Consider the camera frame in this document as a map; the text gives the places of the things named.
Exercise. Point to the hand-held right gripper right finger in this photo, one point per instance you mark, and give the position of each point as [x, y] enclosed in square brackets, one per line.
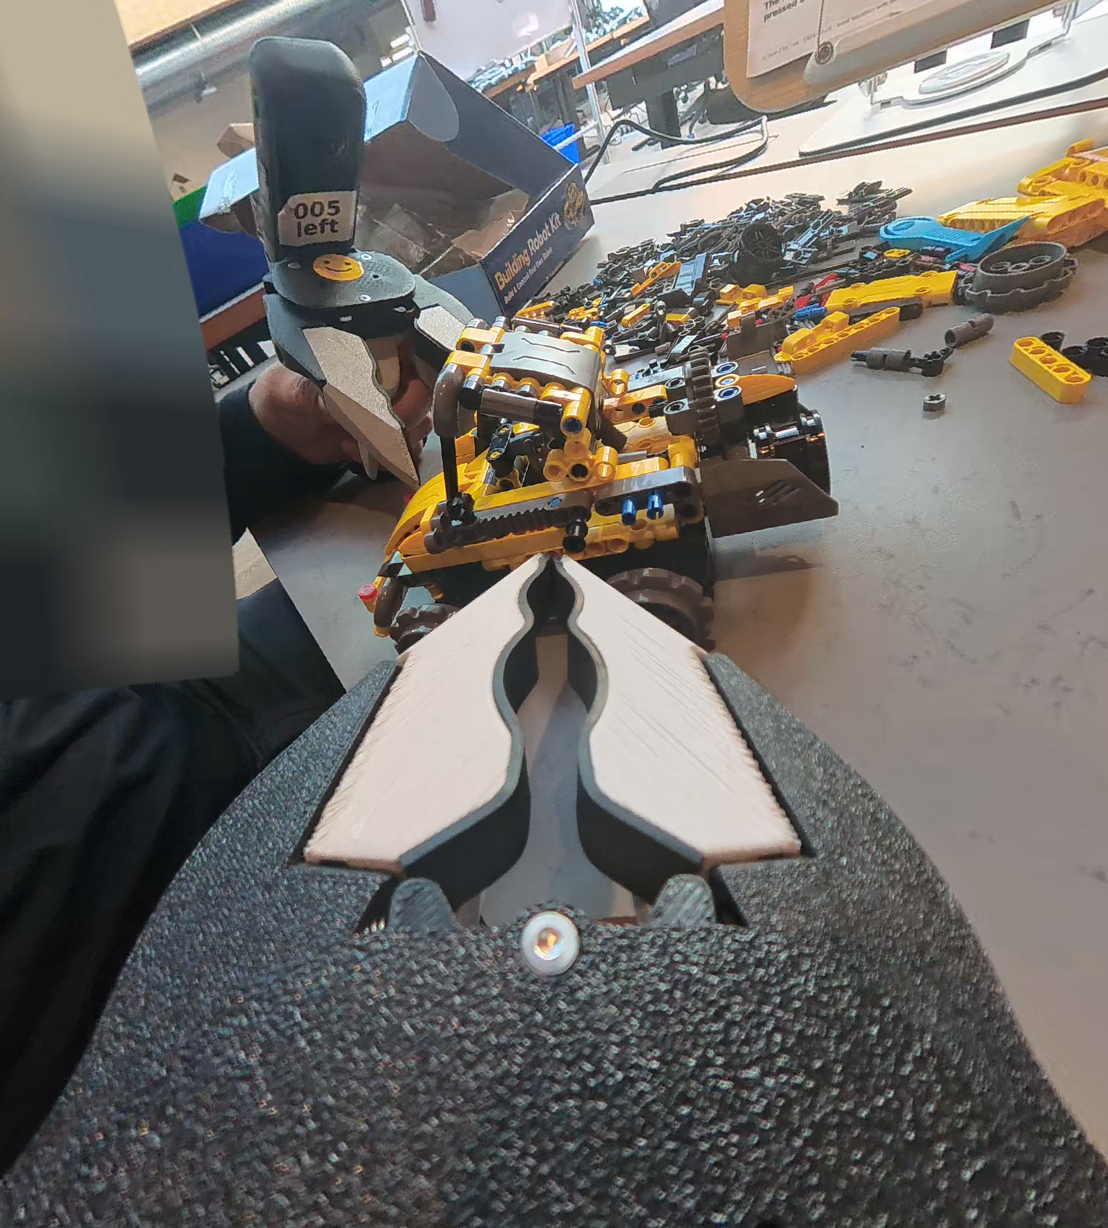
[678, 758]

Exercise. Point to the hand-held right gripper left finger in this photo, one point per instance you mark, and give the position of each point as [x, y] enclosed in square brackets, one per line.
[420, 758]

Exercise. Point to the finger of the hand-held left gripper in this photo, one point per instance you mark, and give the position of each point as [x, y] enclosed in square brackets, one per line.
[444, 327]
[357, 393]

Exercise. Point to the yellow toy brick vehicle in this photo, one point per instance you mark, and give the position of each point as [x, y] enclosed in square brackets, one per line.
[535, 480]

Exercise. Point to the grey toothed rack piece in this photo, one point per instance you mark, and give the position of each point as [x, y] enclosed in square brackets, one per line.
[516, 526]

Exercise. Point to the person's left forearm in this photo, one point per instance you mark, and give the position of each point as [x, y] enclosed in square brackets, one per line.
[256, 461]

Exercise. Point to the person's left hand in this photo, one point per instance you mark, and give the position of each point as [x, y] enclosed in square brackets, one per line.
[305, 417]

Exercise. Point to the dark blue kit box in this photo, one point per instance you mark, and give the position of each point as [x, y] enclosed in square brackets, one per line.
[535, 250]

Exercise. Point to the blue plastic crate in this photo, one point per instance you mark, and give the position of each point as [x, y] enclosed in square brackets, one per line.
[563, 144]
[228, 264]

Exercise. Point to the dark grey gear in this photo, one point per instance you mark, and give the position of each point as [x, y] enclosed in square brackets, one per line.
[701, 398]

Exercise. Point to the black tyre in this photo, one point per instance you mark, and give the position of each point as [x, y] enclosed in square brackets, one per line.
[763, 243]

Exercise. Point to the cluttered background table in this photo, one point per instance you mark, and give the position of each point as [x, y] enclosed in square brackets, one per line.
[631, 48]

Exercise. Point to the pile of loose brick pieces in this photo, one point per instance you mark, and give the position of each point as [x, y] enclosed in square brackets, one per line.
[804, 288]

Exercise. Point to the instruction sign board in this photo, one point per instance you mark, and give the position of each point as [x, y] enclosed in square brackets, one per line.
[804, 48]

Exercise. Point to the short yellow beam brick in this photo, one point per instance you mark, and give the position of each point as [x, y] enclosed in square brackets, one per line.
[1050, 370]

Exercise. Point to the dark grey toothed wheel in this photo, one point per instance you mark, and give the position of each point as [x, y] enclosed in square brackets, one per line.
[1020, 278]

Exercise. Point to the white sign base plate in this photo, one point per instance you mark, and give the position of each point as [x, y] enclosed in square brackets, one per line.
[1043, 86]

